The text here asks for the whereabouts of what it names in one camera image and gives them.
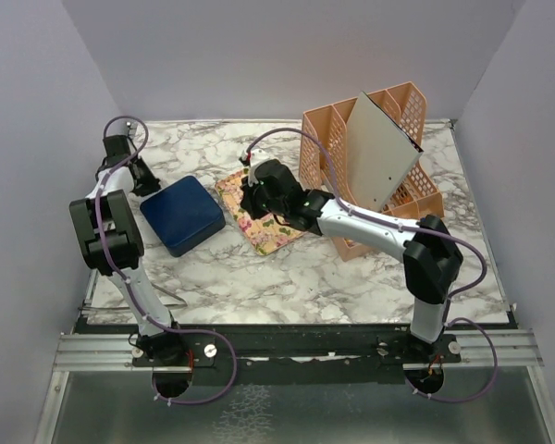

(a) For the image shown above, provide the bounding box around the blue box lid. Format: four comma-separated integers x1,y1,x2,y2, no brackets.
140,176,226,240

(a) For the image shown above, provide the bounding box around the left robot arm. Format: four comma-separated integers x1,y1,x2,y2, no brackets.
68,154,187,365

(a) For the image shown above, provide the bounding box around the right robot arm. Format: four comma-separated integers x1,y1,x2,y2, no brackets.
240,159,463,362

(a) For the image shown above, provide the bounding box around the floral serving tray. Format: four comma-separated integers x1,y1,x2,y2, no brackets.
215,168,303,255

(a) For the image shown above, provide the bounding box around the peach plastic desk organizer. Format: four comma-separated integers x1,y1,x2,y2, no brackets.
298,81,445,263

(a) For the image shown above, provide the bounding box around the grey board in organizer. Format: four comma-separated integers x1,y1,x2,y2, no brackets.
346,92,423,212

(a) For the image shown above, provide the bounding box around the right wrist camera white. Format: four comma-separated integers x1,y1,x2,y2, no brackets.
239,148,269,185

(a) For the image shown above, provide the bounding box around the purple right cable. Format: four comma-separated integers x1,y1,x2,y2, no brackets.
240,127,500,403

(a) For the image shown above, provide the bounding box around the purple cable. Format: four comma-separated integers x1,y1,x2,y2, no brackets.
94,115,238,407
240,127,500,403

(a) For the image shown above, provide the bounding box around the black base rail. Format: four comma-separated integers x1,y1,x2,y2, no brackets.
129,324,462,387

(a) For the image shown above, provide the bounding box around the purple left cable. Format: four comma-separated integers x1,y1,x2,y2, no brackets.
94,115,238,407

